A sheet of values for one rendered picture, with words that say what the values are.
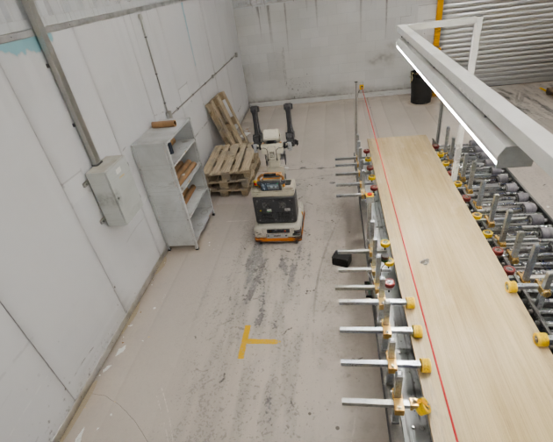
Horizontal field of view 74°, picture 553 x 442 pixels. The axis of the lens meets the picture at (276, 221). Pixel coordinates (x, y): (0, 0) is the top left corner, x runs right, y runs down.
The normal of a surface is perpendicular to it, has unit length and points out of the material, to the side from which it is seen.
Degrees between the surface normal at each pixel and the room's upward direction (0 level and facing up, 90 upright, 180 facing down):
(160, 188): 90
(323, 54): 90
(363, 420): 0
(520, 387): 0
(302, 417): 0
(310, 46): 90
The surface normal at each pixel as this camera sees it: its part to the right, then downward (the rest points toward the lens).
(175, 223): -0.12, 0.56
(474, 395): -0.12, -0.83
